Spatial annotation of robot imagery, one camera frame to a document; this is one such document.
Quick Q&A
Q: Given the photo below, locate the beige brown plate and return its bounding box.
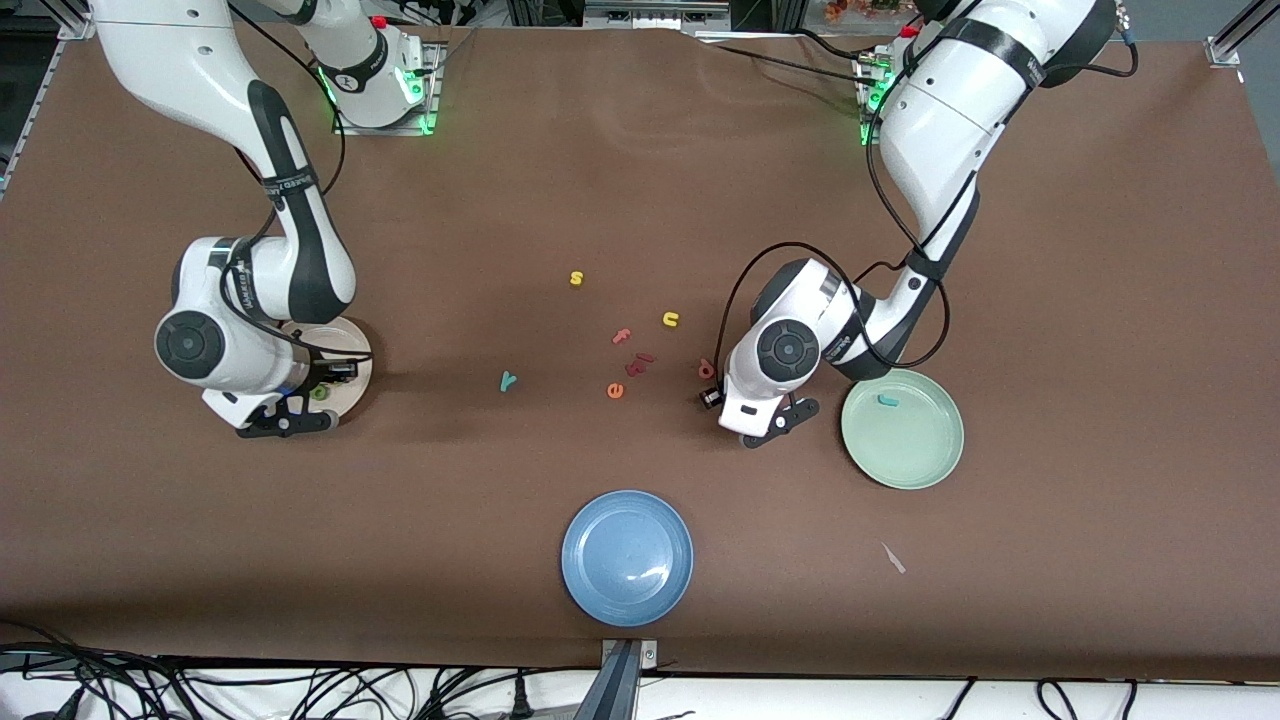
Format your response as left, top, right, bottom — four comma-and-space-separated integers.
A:
280, 318, 374, 427

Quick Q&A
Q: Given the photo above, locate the light green plate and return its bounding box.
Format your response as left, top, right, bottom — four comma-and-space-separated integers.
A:
840, 368, 966, 491

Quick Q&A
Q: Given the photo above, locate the blue plate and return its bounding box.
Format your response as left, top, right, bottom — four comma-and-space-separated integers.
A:
561, 489, 694, 628

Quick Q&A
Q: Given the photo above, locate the brown table cover sheet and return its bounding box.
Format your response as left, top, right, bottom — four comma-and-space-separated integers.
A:
0, 18, 1280, 681

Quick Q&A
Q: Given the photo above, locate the grey metal box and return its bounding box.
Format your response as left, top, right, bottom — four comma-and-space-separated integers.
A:
583, 0, 733, 31

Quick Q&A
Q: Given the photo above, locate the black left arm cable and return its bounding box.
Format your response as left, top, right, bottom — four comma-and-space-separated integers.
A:
715, 20, 1141, 373

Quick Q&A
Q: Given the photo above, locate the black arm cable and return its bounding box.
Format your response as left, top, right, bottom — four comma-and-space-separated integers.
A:
715, 20, 1141, 373
225, 0, 349, 381

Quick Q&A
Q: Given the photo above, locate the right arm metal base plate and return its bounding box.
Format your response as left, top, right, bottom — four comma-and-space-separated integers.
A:
332, 42, 442, 137

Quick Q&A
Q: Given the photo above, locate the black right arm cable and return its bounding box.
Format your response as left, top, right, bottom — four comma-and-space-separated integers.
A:
225, 0, 349, 381

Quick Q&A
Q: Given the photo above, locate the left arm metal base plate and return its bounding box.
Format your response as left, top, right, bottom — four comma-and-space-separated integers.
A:
855, 50, 901, 149

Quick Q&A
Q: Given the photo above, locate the grey metal camera mount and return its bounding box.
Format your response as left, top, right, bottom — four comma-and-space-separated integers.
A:
573, 638, 661, 720

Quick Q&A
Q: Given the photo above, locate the thin black base cable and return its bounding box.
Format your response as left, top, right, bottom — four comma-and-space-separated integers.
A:
690, 30, 881, 91

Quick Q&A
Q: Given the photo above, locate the long aluminium edge rail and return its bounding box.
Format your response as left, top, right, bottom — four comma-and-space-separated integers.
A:
0, 20, 96, 196

